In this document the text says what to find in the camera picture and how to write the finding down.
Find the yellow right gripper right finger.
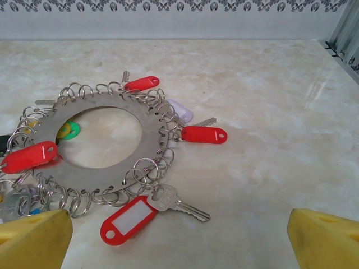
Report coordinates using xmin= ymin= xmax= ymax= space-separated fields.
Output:
xmin=289 ymin=207 xmax=359 ymax=269

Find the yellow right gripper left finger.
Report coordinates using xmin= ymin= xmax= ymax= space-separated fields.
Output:
xmin=0 ymin=208 xmax=73 ymax=269

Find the red plastic key tag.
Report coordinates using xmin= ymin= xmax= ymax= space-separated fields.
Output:
xmin=124 ymin=75 xmax=160 ymax=92
xmin=0 ymin=140 xmax=59 ymax=175
xmin=100 ymin=195 xmax=159 ymax=247
xmin=181 ymin=126 xmax=228 ymax=146

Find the black plastic key tag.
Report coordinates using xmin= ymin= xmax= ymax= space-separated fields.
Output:
xmin=0 ymin=134 xmax=12 ymax=155

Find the yellow plastic key tag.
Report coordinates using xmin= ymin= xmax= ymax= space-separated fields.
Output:
xmin=59 ymin=122 xmax=73 ymax=138

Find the green plastic key tag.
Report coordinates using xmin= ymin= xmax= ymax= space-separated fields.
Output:
xmin=57 ymin=120 xmax=81 ymax=141

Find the metal keyring disc with rings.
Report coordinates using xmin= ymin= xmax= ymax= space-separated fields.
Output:
xmin=7 ymin=81 xmax=183 ymax=220

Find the purple plastic key tag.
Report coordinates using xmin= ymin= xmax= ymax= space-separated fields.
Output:
xmin=164 ymin=98 xmax=194 ymax=124

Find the aluminium frame post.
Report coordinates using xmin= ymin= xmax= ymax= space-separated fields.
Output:
xmin=325 ymin=0 xmax=359 ymax=74

